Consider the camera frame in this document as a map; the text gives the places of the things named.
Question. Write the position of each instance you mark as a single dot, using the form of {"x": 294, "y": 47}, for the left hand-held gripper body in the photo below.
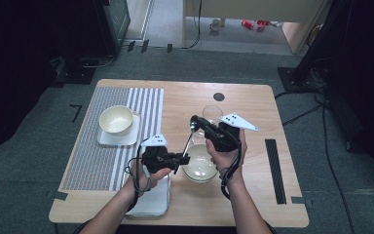
{"x": 156, "y": 156}

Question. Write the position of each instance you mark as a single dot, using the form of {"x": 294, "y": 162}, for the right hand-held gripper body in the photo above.
{"x": 224, "y": 138}

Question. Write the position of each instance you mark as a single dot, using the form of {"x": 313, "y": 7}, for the metal spoon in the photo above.
{"x": 194, "y": 126}

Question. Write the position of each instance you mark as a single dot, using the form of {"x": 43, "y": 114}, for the white square plate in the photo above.
{"x": 123, "y": 140}

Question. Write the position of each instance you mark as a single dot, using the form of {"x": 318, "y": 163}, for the cream ceramic bowl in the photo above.
{"x": 197, "y": 181}
{"x": 115, "y": 120}
{"x": 199, "y": 165}

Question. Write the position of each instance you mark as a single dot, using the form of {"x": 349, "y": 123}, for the person's left hand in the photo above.
{"x": 152, "y": 179}

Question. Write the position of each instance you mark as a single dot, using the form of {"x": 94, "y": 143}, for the person's right hand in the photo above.
{"x": 227, "y": 162}

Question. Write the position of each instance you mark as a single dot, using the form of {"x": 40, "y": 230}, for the clear drinking glass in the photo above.
{"x": 198, "y": 138}
{"x": 212, "y": 110}

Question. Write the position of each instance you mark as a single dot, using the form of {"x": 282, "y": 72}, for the black round table grommet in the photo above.
{"x": 218, "y": 96}

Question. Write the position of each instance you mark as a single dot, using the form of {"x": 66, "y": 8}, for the black carbon fibre strip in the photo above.
{"x": 274, "y": 162}

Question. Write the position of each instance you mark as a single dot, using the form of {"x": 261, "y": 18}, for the grey striped placemat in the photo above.
{"x": 87, "y": 162}

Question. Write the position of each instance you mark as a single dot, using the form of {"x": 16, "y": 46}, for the person's dark clothing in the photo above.
{"x": 175, "y": 230}

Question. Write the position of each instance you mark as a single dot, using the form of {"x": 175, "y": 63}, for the white cup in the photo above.
{"x": 215, "y": 24}

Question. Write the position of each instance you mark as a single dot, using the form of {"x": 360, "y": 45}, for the black tape piece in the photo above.
{"x": 300, "y": 200}
{"x": 60, "y": 195}

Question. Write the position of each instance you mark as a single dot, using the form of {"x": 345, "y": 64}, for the red object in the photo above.
{"x": 247, "y": 24}
{"x": 261, "y": 23}

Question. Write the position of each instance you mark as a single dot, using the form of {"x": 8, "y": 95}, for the black metal stand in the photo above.
{"x": 308, "y": 55}

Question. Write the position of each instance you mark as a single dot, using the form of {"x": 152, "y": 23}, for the small white object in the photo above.
{"x": 276, "y": 23}

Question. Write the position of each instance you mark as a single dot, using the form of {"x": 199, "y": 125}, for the beige wooden furniture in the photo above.
{"x": 256, "y": 8}

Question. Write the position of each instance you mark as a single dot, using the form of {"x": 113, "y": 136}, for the dark cabinet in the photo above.
{"x": 117, "y": 19}

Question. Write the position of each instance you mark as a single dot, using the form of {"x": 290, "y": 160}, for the dark curtain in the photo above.
{"x": 370, "y": 97}
{"x": 13, "y": 65}

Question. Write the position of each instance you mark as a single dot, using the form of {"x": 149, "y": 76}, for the black stand base plate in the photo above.
{"x": 78, "y": 76}

